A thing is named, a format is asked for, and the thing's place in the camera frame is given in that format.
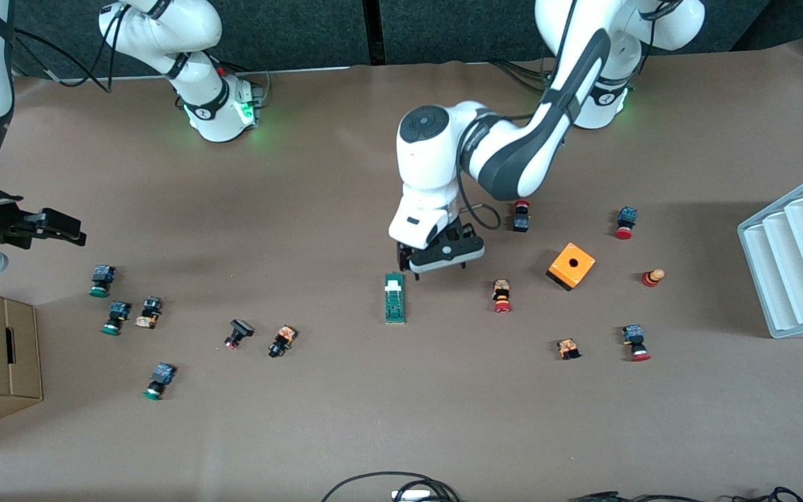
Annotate green load switch white lever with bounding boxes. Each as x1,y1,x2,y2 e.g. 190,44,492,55
384,272,407,325

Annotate black looped cable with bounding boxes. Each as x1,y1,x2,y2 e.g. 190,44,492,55
321,471,461,502

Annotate grey ridged plastic tray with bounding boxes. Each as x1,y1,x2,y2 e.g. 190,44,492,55
737,166,803,340

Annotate black square button red ring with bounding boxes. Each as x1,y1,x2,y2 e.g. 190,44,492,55
224,319,256,350

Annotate green push button blue block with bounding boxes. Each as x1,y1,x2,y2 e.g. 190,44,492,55
100,301,132,337
89,264,118,299
142,363,178,402

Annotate right arm base cable bundle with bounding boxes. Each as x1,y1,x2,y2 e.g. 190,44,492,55
217,59,273,105

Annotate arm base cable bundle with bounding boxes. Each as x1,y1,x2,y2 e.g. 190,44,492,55
491,59,549,93
217,59,273,105

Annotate orange button enclosure box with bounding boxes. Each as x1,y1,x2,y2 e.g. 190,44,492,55
546,242,597,292

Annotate black selector switch orange block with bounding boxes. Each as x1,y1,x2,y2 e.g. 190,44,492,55
268,325,298,359

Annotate red push button blue block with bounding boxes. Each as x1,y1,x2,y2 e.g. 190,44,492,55
621,324,652,363
614,206,638,241

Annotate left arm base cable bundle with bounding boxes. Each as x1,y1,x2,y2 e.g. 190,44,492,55
491,59,549,93

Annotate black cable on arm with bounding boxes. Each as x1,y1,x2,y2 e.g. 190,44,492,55
456,160,503,232
11,21,130,95

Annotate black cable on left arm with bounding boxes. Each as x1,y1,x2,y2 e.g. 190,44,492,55
456,160,503,232

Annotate curled black cable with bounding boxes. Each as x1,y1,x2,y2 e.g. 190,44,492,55
733,486,803,502

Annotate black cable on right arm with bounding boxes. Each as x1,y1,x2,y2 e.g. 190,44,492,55
11,21,130,95

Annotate black vertical post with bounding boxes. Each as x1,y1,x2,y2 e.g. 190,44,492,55
363,0,385,67

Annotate thin black cable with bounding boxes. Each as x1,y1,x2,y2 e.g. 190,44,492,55
569,491,709,502

